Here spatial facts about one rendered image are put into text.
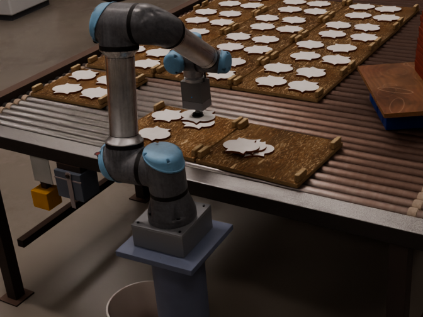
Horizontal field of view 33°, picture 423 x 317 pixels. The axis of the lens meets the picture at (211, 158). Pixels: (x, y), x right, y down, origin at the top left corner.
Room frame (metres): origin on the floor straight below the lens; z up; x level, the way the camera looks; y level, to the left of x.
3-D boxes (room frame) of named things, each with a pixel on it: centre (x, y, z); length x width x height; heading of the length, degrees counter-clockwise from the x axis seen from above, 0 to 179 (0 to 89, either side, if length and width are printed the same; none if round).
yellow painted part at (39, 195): (2.59, 0.69, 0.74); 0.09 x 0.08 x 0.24; 57
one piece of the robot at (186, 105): (2.39, 0.03, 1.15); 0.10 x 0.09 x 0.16; 149
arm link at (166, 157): (1.88, 0.14, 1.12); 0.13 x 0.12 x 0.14; 63
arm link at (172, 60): (2.28, 0.07, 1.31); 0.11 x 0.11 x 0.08; 63
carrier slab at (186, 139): (2.55, 0.12, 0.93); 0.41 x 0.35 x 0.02; 53
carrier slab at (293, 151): (2.30, -0.21, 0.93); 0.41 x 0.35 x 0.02; 54
